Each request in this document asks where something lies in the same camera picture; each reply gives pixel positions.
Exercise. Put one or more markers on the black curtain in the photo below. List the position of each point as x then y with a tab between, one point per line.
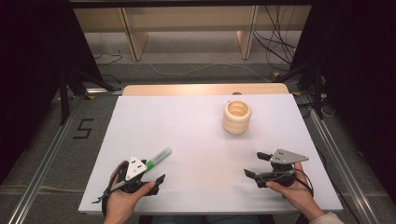
31	77
358	77

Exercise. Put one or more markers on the aluminium floor rail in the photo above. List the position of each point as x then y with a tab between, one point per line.
345	174
40	174

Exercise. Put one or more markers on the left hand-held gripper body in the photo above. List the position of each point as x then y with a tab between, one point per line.
134	169

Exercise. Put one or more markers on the light wooden table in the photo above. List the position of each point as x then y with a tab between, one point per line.
186	89

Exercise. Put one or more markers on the black metal stand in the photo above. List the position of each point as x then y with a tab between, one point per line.
317	90
64	99

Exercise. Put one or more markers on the person's left hand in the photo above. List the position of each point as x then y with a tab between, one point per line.
123	202

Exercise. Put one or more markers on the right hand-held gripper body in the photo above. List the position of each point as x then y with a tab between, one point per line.
288	157

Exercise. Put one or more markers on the light wooden desk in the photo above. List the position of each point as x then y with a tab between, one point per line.
134	34

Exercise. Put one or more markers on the cream ribbed pen holder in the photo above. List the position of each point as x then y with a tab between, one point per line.
236	125

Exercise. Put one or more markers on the white table mat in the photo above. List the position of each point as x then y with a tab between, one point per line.
193	133

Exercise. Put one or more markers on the person's right hand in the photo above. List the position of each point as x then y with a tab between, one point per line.
299	196

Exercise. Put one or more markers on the green and white marker pen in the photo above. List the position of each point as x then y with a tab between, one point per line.
162	154

